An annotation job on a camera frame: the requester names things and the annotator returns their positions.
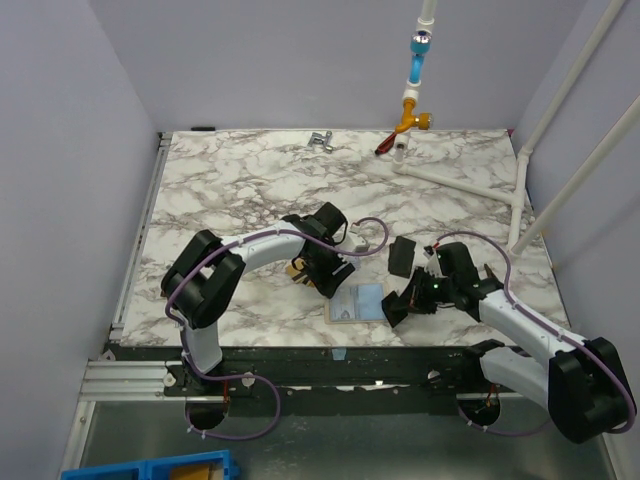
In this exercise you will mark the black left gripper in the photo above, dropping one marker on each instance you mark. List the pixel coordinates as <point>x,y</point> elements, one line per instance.
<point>326,282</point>

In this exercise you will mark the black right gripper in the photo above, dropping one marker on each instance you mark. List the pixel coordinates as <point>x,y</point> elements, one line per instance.
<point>417,282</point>

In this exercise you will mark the gold card stack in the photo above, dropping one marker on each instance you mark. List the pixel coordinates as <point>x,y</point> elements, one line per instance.
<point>296,271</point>

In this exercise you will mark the beige card holder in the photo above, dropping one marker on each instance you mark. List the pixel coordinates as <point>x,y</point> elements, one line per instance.
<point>371,298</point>

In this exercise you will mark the single silver card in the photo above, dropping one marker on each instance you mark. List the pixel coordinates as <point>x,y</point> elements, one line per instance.
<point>344,306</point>

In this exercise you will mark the black card stack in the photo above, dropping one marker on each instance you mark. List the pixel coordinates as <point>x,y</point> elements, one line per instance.
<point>401,257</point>

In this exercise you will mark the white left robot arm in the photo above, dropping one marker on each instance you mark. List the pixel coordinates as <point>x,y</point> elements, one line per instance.
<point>201,282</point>

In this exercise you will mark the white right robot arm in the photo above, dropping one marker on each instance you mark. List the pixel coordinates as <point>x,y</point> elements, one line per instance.
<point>581,383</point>

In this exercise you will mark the silver metal clamp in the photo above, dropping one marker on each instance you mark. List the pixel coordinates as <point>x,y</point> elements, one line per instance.
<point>321,139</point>

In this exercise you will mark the brass faucet tap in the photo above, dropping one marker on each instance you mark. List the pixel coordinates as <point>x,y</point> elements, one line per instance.
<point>410,120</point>

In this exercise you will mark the blue plastic bin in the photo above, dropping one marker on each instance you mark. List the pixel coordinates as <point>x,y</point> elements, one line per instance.
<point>159,468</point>

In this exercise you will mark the blue pipe valve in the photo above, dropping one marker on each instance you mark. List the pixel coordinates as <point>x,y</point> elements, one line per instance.
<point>419,46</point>

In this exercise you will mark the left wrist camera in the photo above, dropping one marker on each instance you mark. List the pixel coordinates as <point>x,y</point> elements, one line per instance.
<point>356,243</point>

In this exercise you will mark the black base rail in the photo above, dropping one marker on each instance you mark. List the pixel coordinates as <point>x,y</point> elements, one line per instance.
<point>339,381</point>

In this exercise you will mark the red handled tool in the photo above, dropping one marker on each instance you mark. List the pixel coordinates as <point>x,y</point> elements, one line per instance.
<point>385,146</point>

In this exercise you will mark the white PVC pipe frame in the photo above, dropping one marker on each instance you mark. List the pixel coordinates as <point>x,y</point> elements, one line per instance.
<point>603,214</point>

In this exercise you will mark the aluminium extrusion frame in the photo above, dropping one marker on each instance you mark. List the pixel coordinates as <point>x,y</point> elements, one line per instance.
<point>108,379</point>

